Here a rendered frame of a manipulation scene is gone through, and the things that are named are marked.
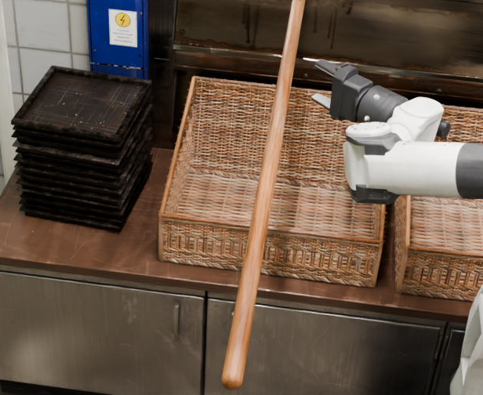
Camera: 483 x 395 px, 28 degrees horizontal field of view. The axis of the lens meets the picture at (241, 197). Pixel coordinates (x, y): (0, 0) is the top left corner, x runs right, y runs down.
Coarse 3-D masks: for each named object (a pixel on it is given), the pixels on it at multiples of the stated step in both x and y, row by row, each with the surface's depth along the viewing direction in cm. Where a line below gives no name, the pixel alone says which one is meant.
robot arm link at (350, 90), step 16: (336, 80) 198; (352, 80) 198; (368, 80) 198; (336, 96) 200; (352, 96) 197; (368, 96) 194; (384, 96) 193; (336, 112) 202; (352, 112) 199; (368, 112) 194
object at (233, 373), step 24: (288, 24) 222; (288, 48) 212; (288, 72) 204; (288, 96) 198; (264, 168) 177; (264, 192) 171; (264, 216) 166; (264, 240) 163; (240, 288) 153; (240, 312) 148; (240, 336) 144; (240, 360) 141; (240, 384) 138
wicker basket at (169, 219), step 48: (192, 96) 268; (240, 96) 270; (192, 144) 277; (288, 144) 273; (336, 144) 271; (192, 192) 271; (240, 192) 272; (288, 192) 273; (336, 192) 274; (192, 240) 255; (240, 240) 242; (288, 240) 239; (336, 240) 237
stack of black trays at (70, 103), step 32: (32, 96) 251; (64, 96) 254; (96, 96) 255; (128, 96) 255; (32, 128) 242; (64, 128) 240; (96, 128) 243; (128, 128) 246; (32, 160) 249; (64, 160) 246; (96, 160) 243; (128, 160) 251; (32, 192) 254; (64, 192) 253; (96, 192) 251; (128, 192) 256; (96, 224) 256
